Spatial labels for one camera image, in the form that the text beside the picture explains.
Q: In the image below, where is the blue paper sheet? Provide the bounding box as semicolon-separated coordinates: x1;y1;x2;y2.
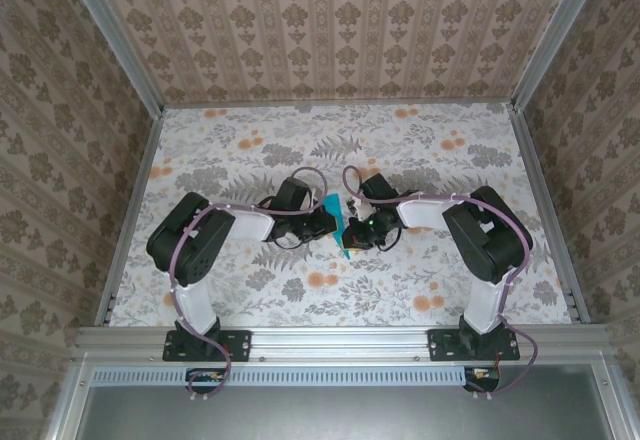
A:
322;192;354;261

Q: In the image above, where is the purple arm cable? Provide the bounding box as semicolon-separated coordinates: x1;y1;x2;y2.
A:
169;166;330;402
341;164;539;401

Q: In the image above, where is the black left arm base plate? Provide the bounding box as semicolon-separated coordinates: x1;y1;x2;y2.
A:
162;328;252;364

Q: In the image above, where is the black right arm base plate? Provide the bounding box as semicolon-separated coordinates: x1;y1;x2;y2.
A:
428;327;521;363

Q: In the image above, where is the black connector board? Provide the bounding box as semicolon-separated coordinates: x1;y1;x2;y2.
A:
185;367;227;394
462;365;501;393

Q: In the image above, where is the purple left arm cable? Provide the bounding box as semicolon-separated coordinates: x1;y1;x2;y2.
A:
169;166;330;402

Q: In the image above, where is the grey slotted cable duct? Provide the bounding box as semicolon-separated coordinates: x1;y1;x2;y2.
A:
92;366;469;387

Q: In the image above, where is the grey metal panel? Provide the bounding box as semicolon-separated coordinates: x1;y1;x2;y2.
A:
74;384;617;440

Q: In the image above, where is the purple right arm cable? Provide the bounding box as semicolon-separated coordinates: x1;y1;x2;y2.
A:
341;164;539;401

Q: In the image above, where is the long aluminium mounting rail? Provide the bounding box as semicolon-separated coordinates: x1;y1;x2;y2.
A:
74;323;614;362

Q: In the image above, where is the thin aluminium table edge rail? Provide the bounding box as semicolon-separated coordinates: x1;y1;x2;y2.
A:
162;100;516;110

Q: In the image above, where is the aluminium frame post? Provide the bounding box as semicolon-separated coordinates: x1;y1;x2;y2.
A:
508;0;609;111
57;0;167;116

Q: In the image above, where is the aluminium table side rail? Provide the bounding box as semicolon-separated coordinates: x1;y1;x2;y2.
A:
93;107;167;326
509;104;592;324

